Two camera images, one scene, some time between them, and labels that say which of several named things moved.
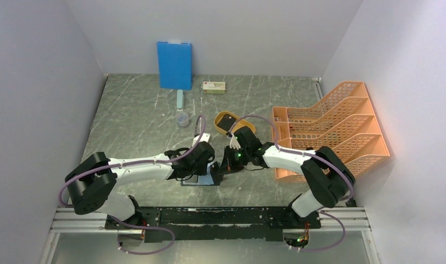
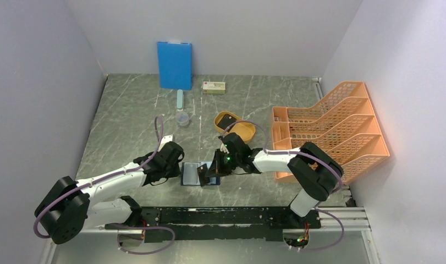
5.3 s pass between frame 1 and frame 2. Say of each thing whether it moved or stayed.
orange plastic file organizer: stayed
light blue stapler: stayed
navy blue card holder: stayed
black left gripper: moved
